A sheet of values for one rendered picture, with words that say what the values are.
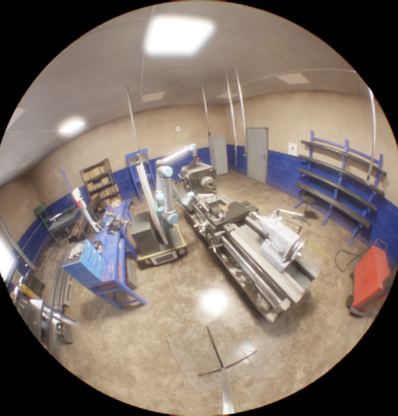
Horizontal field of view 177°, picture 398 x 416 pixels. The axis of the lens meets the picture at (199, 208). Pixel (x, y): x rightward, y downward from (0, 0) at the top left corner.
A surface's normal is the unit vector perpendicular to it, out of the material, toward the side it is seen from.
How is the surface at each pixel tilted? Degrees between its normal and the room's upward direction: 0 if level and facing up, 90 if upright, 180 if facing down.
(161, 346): 0
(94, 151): 90
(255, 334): 0
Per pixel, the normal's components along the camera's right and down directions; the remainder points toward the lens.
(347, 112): -0.91, 0.32
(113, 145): 0.41, 0.44
